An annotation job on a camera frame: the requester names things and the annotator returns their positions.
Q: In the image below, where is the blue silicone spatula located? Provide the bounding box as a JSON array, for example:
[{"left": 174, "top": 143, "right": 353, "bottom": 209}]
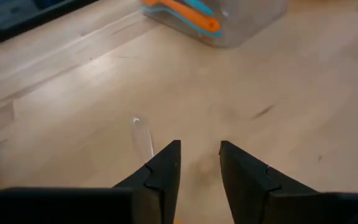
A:
[
  {"left": 183, "top": 0, "right": 214, "bottom": 16},
  {"left": 141, "top": 4, "right": 223, "bottom": 39}
]

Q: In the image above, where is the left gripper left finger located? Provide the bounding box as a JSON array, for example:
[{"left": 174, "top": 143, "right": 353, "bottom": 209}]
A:
[{"left": 0, "top": 139, "right": 182, "bottom": 224}]

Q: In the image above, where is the orange silicone spatula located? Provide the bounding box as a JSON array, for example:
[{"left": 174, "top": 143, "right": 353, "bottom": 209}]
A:
[{"left": 141, "top": 0, "right": 222, "bottom": 34}]

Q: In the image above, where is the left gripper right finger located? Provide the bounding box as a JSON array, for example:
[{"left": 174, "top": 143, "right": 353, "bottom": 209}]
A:
[{"left": 218, "top": 140, "right": 358, "bottom": 224}]

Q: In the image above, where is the orange spatula with clear handle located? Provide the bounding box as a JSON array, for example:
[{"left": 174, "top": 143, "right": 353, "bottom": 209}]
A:
[{"left": 131, "top": 116, "right": 183, "bottom": 224}]

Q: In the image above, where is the clear plastic container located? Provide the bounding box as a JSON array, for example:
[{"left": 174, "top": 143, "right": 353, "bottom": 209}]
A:
[{"left": 141, "top": 0, "right": 288, "bottom": 49}]

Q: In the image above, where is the black aluminium table frame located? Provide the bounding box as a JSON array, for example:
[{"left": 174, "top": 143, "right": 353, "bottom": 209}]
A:
[{"left": 0, "top": 0, "right": 99, "bottom": 49}]

